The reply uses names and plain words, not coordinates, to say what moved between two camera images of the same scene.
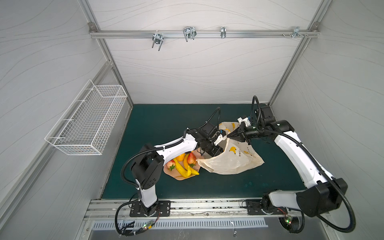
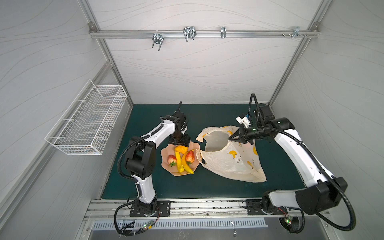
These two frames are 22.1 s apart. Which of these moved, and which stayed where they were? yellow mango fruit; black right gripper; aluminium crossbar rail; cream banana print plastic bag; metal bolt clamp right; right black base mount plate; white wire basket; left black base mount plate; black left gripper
Moved: yellow mango fruit; black left gripper; cream banana print plastic bag
Stayed: aluminium crossbar rail; black right gripper; metal bolt clamp right; right black base mount plate; white wire basket; left black base mount plate
